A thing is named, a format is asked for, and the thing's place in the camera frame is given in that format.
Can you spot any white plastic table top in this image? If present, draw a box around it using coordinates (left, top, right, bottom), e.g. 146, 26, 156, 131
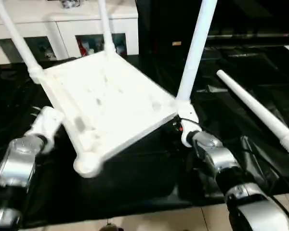
28, 50, 201, 179

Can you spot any dark robot foot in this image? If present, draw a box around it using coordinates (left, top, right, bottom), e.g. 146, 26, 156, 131
100, 222, 124, 231

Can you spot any red bottle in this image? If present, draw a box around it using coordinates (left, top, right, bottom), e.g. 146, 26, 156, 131
77, 40, 86, 57

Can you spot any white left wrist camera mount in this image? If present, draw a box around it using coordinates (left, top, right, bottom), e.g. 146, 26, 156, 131
26, 105, 66, 154

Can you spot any white glass-door cabinet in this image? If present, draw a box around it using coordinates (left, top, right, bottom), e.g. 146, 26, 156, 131
0, 0, 140, 65

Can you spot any white plastic table leg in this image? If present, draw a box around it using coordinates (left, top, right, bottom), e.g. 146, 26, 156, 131
97, 0, 117, 58
216, 69, 289, 156
0, 0, 44, 84
175, 0, 219, 107

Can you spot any black table mat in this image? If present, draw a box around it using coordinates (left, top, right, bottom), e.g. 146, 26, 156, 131
0, 45, 289, 227

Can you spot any clear glass ornament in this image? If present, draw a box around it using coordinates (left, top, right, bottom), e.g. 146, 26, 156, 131
60, 0, 80, 9

